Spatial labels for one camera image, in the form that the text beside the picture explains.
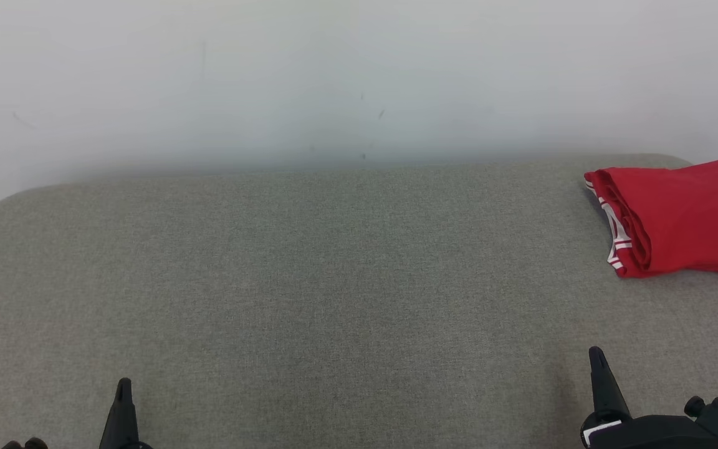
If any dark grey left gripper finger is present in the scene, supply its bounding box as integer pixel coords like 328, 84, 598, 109
98, 377, 142, 449

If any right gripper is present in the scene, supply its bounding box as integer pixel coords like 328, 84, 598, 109
580, 346, 715, 449

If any red jersey with white sleeves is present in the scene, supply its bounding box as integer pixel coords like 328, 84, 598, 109
583, 158, 718, 279

